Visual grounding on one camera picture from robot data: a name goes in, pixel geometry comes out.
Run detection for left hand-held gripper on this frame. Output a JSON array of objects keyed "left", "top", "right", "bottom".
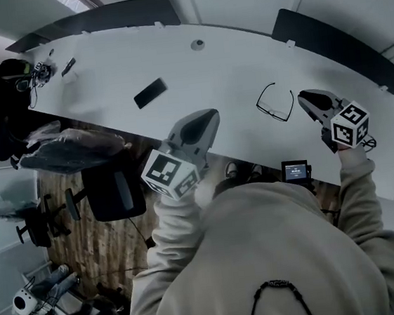
[{"left": 134, "top": 107, "right": 230, "bottom": 205}]

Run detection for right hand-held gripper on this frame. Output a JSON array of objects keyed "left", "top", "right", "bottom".
[{"left": 297, "top": 83, "right": 374, "bottom": 158}]

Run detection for black-framed glasses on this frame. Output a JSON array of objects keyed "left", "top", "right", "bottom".
[{"left": 253, "top": 79, "right": 297, "bottom": 125}]

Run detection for person's right forearm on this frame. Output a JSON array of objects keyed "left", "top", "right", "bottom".
[{"left": 333, "top": 142, "right": 387, "bottom": 243}]

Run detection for person's left forearm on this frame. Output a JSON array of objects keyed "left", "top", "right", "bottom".
[{"left": 145, "top": 183, "right": 217, "bottom": 275}]

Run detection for black smartphone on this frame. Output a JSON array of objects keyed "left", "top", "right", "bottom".
[{"left": 131, "top": 77, "right": 171, "bottom": 111}]

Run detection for person's left shoe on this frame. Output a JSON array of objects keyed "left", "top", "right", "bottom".
[{"left": 224, "top": 160, "right": 241, "bottom": 180}]

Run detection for person's shoe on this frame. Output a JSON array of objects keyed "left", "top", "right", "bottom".
[
  {"left": 224, "top": 160, "right": 241, "bottom": 180},
  {"left": 249, "top": 162, "right": 265, "bottom": 180}
]

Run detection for black device with screen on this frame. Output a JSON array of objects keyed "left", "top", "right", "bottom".
[{"left": 280, "top": 157, "right": 315, "bottom": 191}]

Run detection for dark desk divider panel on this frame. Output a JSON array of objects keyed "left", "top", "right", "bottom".
[
  {"left": 1, "top": 0, "right": 183, "bottom": 55},
  {"left": 268, "top": 0, "right": 394, "bottom": 109}
]

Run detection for black office chair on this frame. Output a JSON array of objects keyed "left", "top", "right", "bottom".
[{"left": 61, "top": 156, "right": 148, "bottom": 227}]

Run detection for person's right shoe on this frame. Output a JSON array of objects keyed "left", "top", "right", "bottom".
[{"left": 249, "top": 162, "right": 265, "bottom": 180}]

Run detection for plastic-wrapped office chair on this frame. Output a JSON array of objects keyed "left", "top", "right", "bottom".
[{"left": 13, "top": 112, "right": 136, "bottom": 180}]

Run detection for person's beige hoodie torso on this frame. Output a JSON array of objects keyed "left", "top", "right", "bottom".
[{"left": 105, "top": 166, "right": 394, "bottom": 315}]

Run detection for black floor cable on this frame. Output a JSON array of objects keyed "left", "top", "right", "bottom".
[{"left": 127, "top": 213, "right": 155, "bottom": 252}]

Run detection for black beaded neck cord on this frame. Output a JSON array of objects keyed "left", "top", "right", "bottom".
[{"left": 241, "top": 274, "right": 317, "bottom": 315}]

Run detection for white round head camera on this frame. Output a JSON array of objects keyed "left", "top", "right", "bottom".
[{"left": 8, "top": 284, "right": 42, "bottom": 315}]

